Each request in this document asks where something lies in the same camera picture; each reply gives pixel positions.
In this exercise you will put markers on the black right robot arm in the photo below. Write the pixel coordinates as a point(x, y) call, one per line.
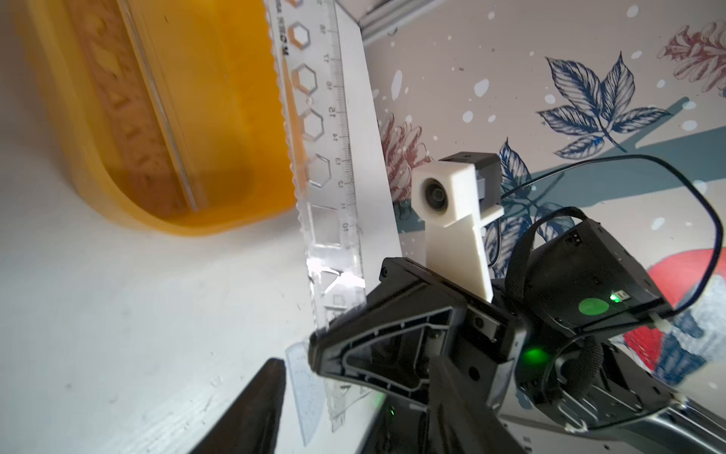
point(591, 289)

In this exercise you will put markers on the pink long stencil ruler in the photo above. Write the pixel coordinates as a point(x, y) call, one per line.
point(144, 163)

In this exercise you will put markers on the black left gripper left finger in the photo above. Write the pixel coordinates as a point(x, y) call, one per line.
point(251, 424)

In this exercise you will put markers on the clear thin straight ruler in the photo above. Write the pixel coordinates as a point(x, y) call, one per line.
point(159, 94)

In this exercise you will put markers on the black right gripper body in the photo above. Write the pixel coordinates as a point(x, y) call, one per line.
point(491, 346)

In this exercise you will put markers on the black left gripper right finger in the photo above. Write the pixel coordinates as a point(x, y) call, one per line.
point(456, 424)

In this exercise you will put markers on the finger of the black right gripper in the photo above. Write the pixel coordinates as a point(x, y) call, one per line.
point(388, 343)

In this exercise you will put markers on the yellow plastic storage box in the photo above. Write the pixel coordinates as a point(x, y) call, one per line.
point(220, 72)

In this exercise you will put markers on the clear long stencil ruler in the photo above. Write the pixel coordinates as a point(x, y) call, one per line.
point(305, 38)

